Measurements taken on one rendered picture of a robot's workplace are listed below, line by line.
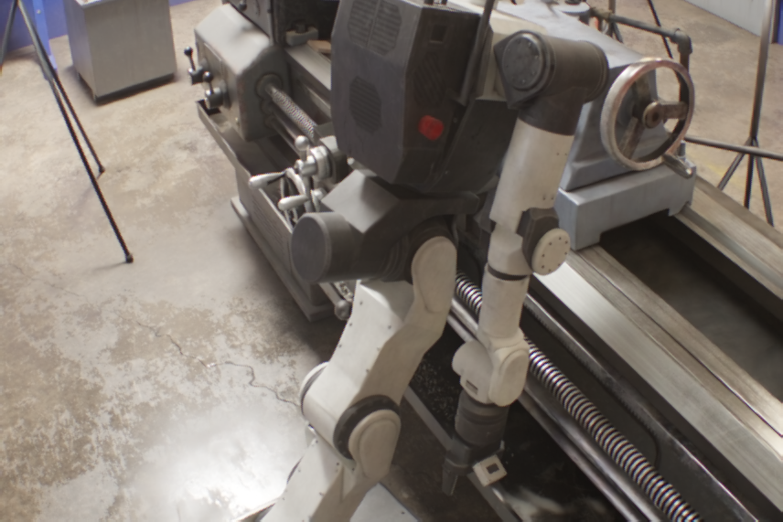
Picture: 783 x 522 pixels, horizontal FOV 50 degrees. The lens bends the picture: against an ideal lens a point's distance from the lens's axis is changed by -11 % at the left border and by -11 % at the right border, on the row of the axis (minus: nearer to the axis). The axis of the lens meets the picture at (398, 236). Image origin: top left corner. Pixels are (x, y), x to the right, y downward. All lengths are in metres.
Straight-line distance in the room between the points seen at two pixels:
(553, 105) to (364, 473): 0.79
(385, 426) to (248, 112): 1.32
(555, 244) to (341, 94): 0.41
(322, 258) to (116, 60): 3.25
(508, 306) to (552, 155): 0.26
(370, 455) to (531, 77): 0.77
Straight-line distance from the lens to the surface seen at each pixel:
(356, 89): 1.44
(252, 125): 2.75
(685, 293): 1.83
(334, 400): 1.68
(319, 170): 1.91
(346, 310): 1.84
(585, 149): 1.69
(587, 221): 1.69
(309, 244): 1.48
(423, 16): 1.31
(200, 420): 2.63
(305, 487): 1.82
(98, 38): 4.53
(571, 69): 1.31
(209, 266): 3.22
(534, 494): 1.83
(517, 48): 1.30
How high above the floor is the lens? 1.80
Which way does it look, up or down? 33 degrees down
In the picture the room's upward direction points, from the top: 3 degrees counter-clockwise
